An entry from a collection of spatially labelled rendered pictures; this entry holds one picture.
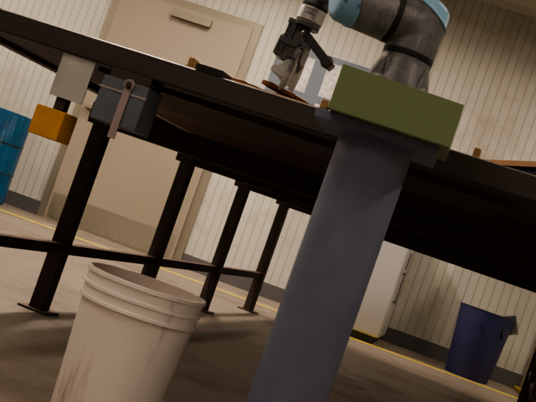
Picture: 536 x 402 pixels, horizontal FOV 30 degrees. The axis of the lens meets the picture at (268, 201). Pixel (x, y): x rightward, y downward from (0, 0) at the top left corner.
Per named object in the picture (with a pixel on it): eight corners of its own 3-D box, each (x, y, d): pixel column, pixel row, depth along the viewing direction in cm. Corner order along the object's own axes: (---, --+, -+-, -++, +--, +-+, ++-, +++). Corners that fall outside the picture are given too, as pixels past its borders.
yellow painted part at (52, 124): (55, 141, 264) (85, 57, 264) (26, 131, 266) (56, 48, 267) (68, 146, 272) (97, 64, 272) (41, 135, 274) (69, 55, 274)
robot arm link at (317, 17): (328, 17, 279) (324, 9, 271) (321, 33, 279) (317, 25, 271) (304, 9, 281) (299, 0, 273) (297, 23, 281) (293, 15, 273)
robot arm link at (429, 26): (442, 62, 219) (463, 5, 219) (387, 38, 216) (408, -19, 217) (422, 68, 231) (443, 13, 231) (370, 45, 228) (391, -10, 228)
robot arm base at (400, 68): (429, 102, 215) (445, 60, 215) (363, 78, 216) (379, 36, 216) (420, 112, 230) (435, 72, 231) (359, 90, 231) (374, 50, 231)
